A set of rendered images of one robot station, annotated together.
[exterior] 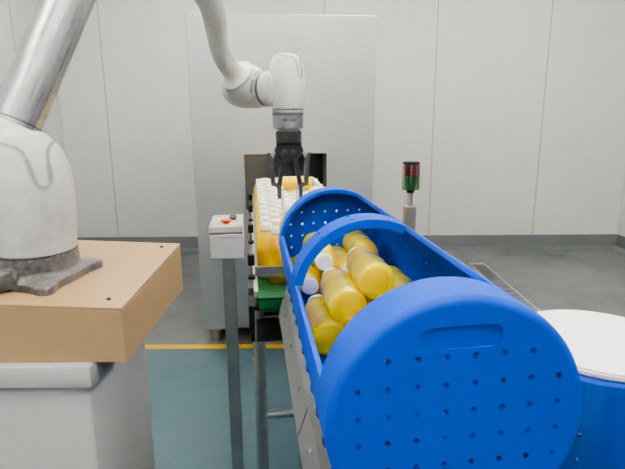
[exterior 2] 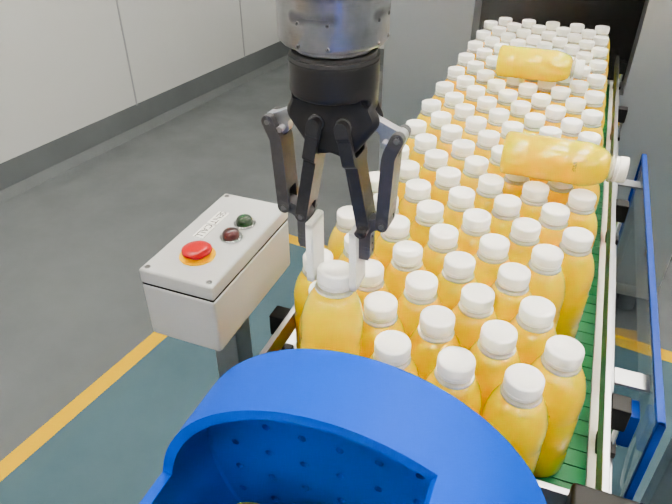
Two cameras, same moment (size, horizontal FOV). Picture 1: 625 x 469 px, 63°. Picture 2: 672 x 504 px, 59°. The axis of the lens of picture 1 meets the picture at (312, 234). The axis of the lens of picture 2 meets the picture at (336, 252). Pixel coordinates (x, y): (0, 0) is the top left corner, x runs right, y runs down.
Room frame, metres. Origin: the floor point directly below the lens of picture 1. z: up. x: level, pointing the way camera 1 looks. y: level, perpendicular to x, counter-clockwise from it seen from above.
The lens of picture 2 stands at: (1.08, -0.17, 1.51)
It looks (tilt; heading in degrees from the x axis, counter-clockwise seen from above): 34 degrees down; 28
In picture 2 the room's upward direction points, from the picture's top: straight up
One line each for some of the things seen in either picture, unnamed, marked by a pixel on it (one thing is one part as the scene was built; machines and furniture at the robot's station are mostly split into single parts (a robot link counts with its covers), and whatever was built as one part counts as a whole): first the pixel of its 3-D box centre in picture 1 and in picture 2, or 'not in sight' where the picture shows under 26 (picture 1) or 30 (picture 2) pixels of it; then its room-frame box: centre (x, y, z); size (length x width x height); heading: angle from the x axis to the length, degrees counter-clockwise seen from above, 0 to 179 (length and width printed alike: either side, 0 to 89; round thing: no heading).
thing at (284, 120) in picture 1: (287, 120); (333, 9); (1.52, 0.07, 1.41); 0.09 x 0.09 x 0.06
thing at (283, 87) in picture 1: (284, 81); not in sight; (1.52, 0.08, 1.51); 0.13 x 0.11 x 0.16; 52
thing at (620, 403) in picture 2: not in sight; (613, 425); (1.66, -0.23, 0.94); 0.03 x 0.02 x 0.08; 7
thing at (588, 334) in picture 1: (599, 341); not in sight; (0.82, -0.49, 1.03); 0.28 x 0.28 x 0.01
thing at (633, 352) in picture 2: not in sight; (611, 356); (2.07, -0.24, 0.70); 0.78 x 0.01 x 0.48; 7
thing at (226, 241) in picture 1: (227, 234); (223, 265); (1.58, 0.27, 1.05); 0.20 x 0.10 x 0.10; 7
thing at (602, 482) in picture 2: not in sight; (613, 171); (2.31, -0.14, 0.96); 1.60 x 0.01 x 0.03; 7
